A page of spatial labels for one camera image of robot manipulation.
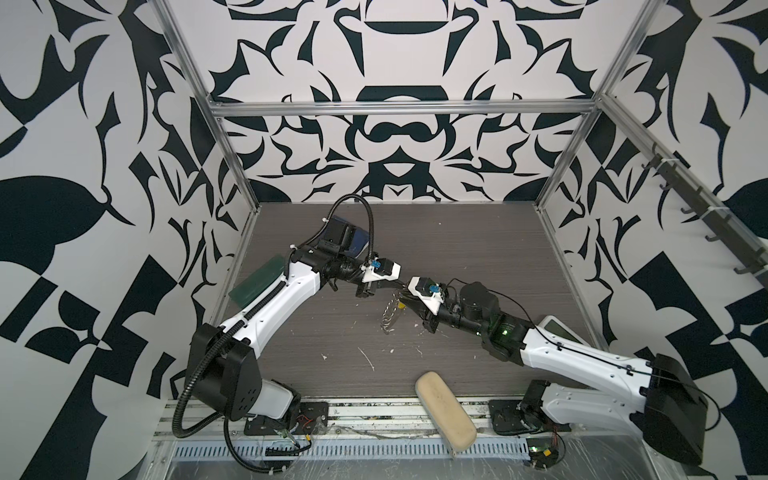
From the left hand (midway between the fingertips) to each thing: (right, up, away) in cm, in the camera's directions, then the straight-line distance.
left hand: (403, 276), depth 73 cm
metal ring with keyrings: (-2, -7, -2) cm, 7 cm away
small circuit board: (+33, -41, -2) cm, 52 cm away
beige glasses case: (+10, -32, -1) cm, 34 cm away
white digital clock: (+44, -16, +13) cm, 48 cm away
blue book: (-12, +9, -7) cm, 17 cm away
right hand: (0, -4, -2) cm, 4 cm away
